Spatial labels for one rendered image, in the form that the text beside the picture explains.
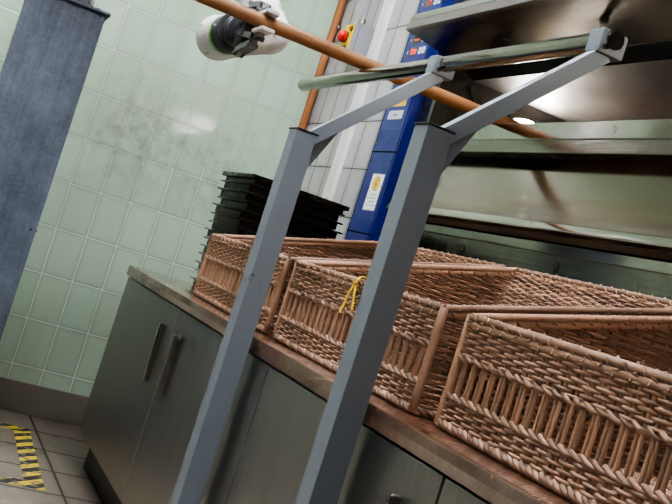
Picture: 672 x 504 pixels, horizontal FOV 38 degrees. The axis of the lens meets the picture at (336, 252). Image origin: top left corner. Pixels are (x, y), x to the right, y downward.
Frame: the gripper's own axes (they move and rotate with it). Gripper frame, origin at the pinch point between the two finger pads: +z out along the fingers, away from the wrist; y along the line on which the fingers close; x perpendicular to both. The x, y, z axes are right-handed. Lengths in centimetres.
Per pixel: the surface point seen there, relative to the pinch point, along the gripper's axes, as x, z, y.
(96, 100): 9, -123, 16
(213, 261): -11, -19, 52
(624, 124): -60, 48, 2
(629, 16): -55, 46, -18
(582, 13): -52, 35, -19
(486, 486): -4, 116, 63
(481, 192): -60, 5, 18
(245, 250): -10.6, 2.1, 47.1
